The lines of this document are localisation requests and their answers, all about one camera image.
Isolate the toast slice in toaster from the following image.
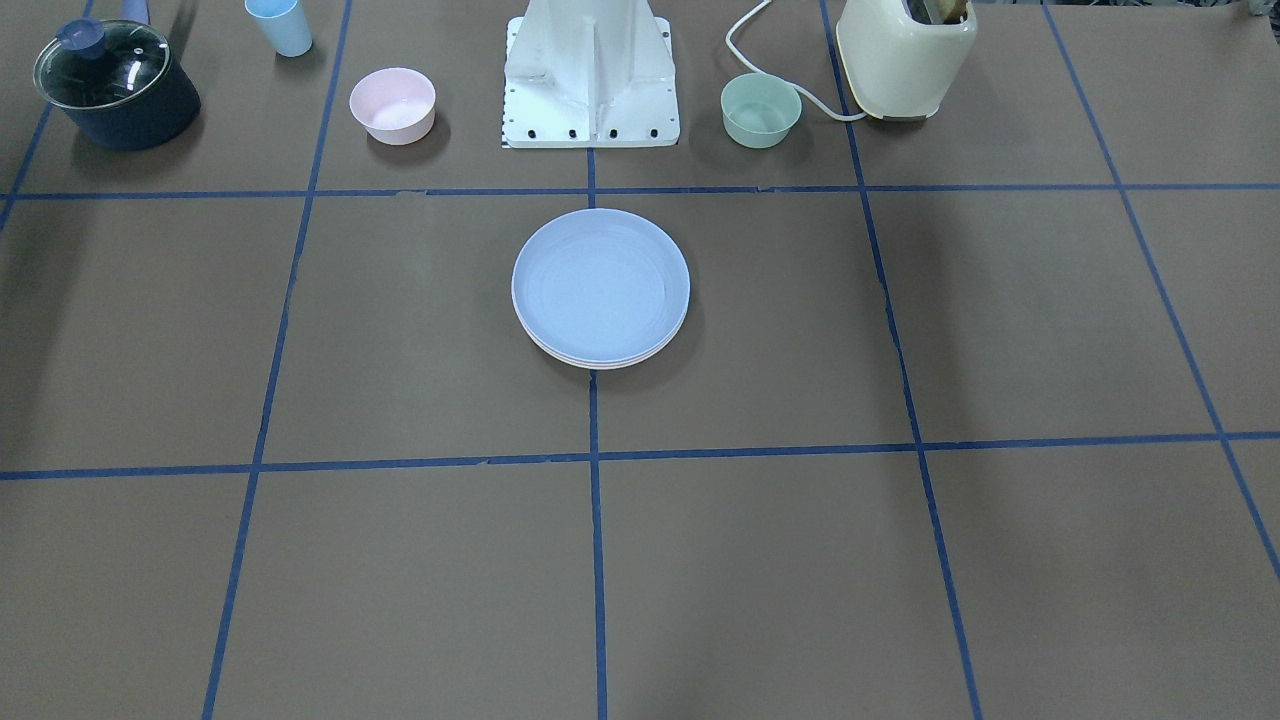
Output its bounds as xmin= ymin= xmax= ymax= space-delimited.
xmin=910 ymin=0 xmax=970 ymax=26

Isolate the light blue cup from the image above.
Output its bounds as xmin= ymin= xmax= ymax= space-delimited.
xmin=244 ymin=0 xmax=314 ymax=58

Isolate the beige plate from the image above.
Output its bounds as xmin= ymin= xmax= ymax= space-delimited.
xmin=520 ymin=322 xmax=684 ymax=370

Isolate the blue plate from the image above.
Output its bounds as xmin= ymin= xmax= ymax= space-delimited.
xmin=511 ymin=208 xmax=691 ymax=318

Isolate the green bowl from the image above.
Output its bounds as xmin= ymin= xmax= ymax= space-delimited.
xmin=719 ymin=73 xmax=803 ymax=149

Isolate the dark blue cooking pot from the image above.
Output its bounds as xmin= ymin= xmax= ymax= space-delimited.
xmin=32 ymin=1 xmax=202 ymax=151

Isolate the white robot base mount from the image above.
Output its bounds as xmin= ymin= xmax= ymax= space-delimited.
xmin=500 ymin=1 xmax=681 ymax=149

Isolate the pink plate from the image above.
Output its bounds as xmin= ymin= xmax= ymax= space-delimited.
xmin=513 ymin=301 xmax=690 ymax=370

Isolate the cream toaster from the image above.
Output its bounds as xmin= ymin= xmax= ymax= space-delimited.
xmin=835 ymin=1 xmax=978 ymax=122

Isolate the pink bowl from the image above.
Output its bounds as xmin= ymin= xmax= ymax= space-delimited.
xmin=348 ymin=67 xmax=436 ymax=146

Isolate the white toaster cable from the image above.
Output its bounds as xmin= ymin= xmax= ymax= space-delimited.
xmin=726 ymin=0 xmax=867 ymax=123

